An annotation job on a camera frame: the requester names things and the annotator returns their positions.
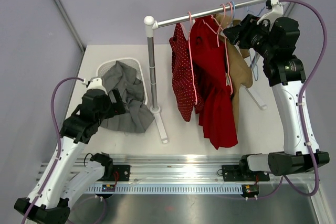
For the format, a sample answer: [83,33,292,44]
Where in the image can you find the pink hanger middle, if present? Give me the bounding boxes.
[203,4,233,96]

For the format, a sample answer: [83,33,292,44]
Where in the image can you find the light blue wire hanger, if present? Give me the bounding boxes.
[247,5,266,81]

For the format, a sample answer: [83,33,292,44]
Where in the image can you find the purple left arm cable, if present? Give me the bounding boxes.
[20,77,108,224]

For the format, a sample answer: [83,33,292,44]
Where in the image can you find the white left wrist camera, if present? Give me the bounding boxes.
[81,77,107,94]

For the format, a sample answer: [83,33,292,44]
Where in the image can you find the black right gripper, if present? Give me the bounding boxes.
[223,14,277,60]

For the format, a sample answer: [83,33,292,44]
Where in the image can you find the red skirt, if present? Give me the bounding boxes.
[190,16,238,149]

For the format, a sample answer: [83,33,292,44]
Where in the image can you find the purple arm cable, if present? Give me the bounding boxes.
[279,0,329,197]
[20,77,108,224]

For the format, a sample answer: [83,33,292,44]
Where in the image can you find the white perforated plastic basket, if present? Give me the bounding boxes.
[96,57,148,105]

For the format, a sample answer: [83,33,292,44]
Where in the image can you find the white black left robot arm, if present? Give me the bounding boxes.
[14,88,125,223]

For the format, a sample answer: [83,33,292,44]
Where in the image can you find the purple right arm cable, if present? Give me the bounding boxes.
[279,0,329,197]

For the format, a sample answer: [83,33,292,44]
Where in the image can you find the silver clothes rack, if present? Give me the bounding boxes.
[143,0,267,144]

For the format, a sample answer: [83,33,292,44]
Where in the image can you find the aluminium mounting rail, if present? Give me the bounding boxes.
[35,153,321,184]

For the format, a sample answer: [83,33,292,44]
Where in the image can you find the white slotted cable duct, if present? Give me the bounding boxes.
[86,184,243,195]

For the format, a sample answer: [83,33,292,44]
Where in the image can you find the tan skirt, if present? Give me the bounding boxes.
[214,14,254,133]

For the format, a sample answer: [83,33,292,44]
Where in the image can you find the pink hanger left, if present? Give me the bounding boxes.
[185,12,198,107]

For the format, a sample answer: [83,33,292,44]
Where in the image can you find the red polka dot garment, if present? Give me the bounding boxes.
[169,23,204,122]

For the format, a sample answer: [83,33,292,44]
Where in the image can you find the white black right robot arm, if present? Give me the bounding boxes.
[223,14,330,180]

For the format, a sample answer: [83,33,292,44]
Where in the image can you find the grey pleated skirt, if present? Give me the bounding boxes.
[101,61,154,133]

